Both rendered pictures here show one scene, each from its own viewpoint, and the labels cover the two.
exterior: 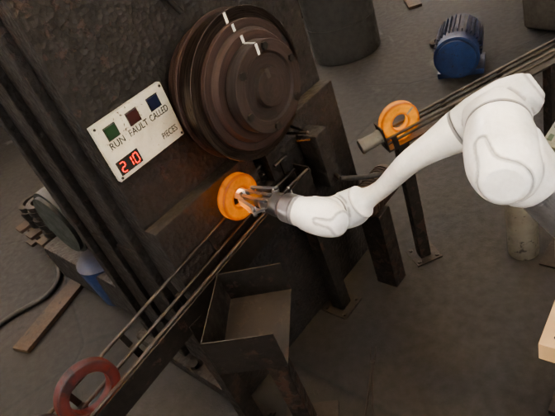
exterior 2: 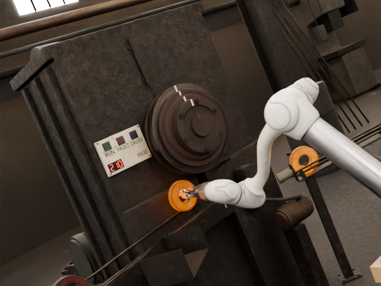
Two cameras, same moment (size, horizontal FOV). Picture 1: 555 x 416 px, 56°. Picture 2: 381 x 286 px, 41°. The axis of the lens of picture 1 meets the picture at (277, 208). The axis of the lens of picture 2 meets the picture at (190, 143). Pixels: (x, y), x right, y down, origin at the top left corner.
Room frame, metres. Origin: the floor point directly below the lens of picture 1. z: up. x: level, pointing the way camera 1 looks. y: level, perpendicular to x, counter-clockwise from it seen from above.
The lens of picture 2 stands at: (-1.05, -0.21, 1.27)
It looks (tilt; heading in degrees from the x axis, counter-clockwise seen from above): 5 degrees down; 4
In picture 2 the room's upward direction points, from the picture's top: 23 degrees counter-clockwise
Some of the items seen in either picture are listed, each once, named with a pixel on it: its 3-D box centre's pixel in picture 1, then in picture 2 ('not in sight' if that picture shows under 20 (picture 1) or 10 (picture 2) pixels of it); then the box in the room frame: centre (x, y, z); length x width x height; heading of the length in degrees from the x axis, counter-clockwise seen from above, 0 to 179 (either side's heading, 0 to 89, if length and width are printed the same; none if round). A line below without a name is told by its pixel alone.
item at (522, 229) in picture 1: (520, 204); not in sight; (1.51, -0.90, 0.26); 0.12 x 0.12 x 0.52
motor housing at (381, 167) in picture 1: (385, 228); (307, 245); (1.67, -0.39, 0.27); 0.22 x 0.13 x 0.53; 127
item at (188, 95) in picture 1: (244, 85); (189, 129); (1.58, -0.04, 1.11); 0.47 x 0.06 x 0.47; 127
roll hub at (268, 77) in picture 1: (266, 87); (199, 125); (1.50, -0.10, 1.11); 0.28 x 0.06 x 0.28; 127
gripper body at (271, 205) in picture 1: (272, 203); (199, 192); (1.32, 0.01, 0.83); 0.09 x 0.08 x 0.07; 38
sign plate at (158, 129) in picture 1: (139, 131); (123, 150); (1.46, 0.29, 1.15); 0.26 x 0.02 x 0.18; 127
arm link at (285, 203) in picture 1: (291, 208); (208, 191); (1.26, -0.04, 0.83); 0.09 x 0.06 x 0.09; 128
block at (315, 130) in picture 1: (319, 156); (249, 186); (1.73, -0.22, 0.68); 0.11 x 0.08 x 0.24; 37
